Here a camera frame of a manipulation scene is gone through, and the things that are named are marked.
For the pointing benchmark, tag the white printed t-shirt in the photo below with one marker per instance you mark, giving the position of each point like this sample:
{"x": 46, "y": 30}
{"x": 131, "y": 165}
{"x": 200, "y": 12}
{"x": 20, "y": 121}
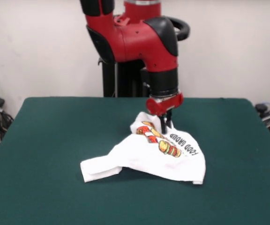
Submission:
{"x": 137, "y": 157}

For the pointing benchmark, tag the dark green table cloth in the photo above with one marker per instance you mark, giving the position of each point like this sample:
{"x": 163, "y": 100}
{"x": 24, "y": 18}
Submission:
{"x": 55, "y": 187}

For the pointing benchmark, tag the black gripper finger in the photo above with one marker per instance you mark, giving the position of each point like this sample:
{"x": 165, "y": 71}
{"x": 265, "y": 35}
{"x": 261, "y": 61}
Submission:
{"x": 169, "y": 118}
{"x": 163, "y": 124}

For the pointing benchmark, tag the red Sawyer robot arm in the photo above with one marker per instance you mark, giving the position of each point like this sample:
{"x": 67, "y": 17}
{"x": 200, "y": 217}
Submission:
{"x": 135, "y": 44}

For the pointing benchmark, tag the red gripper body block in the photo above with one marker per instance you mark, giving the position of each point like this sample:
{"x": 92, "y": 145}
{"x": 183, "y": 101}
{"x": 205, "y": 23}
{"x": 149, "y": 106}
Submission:
{"x": 163, "y": 104}

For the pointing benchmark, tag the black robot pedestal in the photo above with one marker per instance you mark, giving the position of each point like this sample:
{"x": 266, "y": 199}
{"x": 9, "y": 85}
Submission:
{"x": 125, "y": 79}

